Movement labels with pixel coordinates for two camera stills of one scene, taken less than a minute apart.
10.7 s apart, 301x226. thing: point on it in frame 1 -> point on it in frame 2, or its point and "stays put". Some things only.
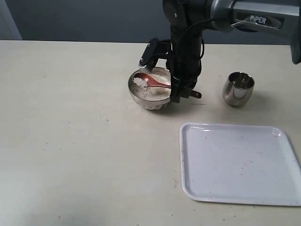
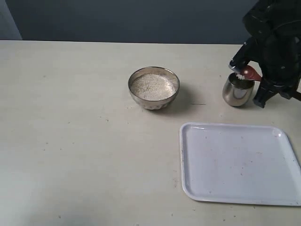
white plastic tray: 238,164 stays put
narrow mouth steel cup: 237,89 stays put
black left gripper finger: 186,87 -> 288,91
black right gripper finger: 176,90 -> 266,91
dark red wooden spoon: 146,79 -> 249,73
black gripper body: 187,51 -> 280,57
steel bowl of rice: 151,97 stays put
